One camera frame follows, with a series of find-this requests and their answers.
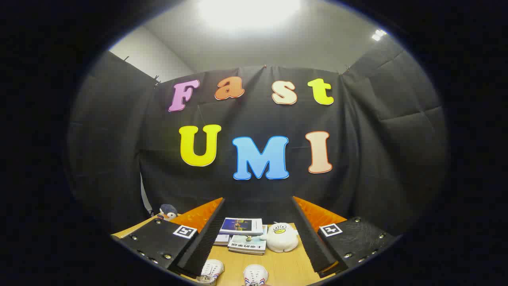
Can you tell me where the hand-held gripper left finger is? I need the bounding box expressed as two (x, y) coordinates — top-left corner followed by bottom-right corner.
(118, 197), (226, 278)

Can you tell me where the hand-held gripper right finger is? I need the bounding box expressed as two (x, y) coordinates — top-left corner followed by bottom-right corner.
(292, 196), (397, 278)

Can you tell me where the white canvas shoe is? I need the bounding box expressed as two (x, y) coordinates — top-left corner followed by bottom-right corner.
(196, 259), (225, 286)
(243, 265), (269, 286)

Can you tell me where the white duck plush toy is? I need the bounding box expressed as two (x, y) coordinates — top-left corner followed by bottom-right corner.
(260, 222), (299, 253)

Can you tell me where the book with blue picture cover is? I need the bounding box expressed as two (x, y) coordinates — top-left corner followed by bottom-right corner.
(219, 217), (264, 236)

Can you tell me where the book with pale duck cover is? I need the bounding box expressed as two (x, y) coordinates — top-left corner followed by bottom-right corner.
(228, 226), (267, 255)

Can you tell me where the penguin plush toy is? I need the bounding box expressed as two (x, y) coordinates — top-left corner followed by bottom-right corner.
(158, 204), (178, 221)

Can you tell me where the large ceiling light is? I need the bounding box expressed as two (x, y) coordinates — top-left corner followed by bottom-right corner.
(196, 0), (302, 30)

